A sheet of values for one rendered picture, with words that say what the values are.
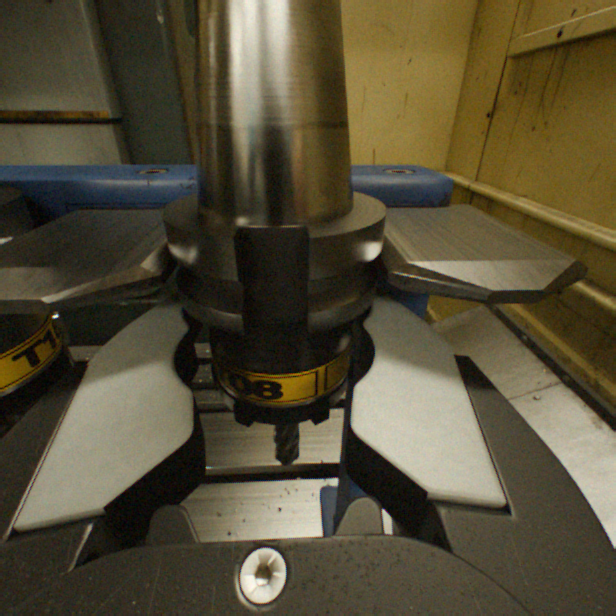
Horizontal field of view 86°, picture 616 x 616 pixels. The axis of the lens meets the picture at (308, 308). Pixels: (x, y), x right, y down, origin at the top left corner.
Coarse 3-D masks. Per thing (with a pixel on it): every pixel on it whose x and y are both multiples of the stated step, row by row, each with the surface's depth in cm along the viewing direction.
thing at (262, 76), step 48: (240, 0) 6; (288, 0) 6; (336, 0) 7; (240, 48) 6; (288, 48) 6; (336, 48) 7; (240, 96) 7; (288, 96) 7; (336, 96) 7; (240, 144) 7; (288, 144) 7; (336, 144) 8; (240, 192) 8; (288, 192) 7; (336, 192) 8
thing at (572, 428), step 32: (448, 320) 81; (480, 320) 76; (512, 320) 70; (480, 352) 69; (512, 352) 66; (544, 352) 61; (512, 384) 60; (544, 384) 58; (576, 384) 54; (544, 416) 54; (576, 416) 52; (608, 416) 49; (576, 448) 48; (608, 448) 47; (576, 480) 45; (608, 480) 44; (608, 512) 41
